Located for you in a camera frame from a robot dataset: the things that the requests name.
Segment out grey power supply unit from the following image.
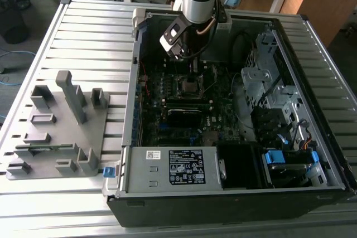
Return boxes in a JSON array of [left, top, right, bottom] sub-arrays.
[[118, 145, 225, 194]]

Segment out metal socket cover frame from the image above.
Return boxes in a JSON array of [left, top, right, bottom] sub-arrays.
[[199, 64, 219, 94]]

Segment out black camera cable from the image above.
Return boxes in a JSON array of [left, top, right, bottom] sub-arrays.
[[181, 9, 221, 60]]

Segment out grey case release latch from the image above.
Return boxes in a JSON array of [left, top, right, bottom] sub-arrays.
[[131, 8, 148, 41]]

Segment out green motherboard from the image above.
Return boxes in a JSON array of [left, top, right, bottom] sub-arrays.
[[138, 59, 243, 147]]

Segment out thin red wire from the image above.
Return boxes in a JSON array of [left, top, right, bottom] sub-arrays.
[[140, 62, 152, 96]]

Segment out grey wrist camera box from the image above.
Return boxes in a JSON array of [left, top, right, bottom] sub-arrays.
[[214, 20, 233, 35]]

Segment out thick black cable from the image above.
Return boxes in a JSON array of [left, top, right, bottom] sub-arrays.
[[230, 31, 253, 67], [256, 75, 283, 108]]

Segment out orange yellow wire bundle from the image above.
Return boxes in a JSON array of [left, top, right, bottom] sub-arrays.
[[298, 134, 317, 152]]

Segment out black mesh wastebasket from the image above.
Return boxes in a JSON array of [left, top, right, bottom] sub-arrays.
[[0, 0, 32, 45]]

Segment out black graphics card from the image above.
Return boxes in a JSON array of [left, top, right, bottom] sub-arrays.
[[166, 106, 204, 128]]

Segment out black plastic drive bracket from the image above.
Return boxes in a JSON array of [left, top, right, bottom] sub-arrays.
[[250, 106, 288, 142]]

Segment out silver metal drive cage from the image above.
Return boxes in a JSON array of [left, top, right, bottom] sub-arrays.
[[239, 22, 307, 149]]

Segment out green RAM stick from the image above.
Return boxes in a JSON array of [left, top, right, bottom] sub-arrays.
[[29, 144, 75, 152]]

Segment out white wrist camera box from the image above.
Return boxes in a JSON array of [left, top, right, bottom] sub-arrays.
[[159, 16, 190, 60]]

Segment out blue disk carrier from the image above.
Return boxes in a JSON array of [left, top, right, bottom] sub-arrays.
[[263, 149, 320, 188]]

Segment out black open PC case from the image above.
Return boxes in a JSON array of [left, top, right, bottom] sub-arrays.
[[102, 6, 357, 229]]

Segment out metal CPU socket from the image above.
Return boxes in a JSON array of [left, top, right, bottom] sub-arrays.
[[174, 74, 209, 100]]

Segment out silver CPU plate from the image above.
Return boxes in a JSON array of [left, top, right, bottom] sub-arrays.
[[181, 79, 200, 94]]

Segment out blue floor cable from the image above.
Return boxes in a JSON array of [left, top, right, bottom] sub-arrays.
[[0, 50, 37, 87]]

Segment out brown chipset heatsink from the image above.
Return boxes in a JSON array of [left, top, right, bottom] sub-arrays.
[[202, 130, 220, 146]]

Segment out thin metal locking lever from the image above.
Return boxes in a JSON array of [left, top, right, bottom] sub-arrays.
[[172, 61, 181, 94]]

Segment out grey parts rack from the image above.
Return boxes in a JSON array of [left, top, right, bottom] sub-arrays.
[[5, 70, 111, 181]]

